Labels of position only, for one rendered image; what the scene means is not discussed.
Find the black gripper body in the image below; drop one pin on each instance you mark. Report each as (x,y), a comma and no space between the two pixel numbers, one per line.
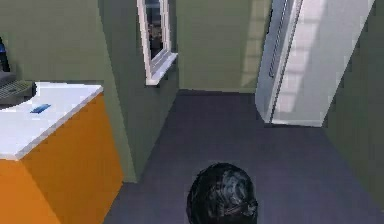
(221,195)

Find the white fridge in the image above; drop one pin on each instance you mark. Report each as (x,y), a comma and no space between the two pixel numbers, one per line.
(310,63)

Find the white framed window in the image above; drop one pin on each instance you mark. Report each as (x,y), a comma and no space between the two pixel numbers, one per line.
(156,43)

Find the orange cabinet with white top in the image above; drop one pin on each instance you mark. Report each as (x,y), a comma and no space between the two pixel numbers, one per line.
(60,140)

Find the small blue flat object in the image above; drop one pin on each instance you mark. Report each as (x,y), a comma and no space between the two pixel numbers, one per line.
(40,108)

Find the dark grey laptop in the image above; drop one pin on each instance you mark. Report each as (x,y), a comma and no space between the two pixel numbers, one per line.
(11,87)

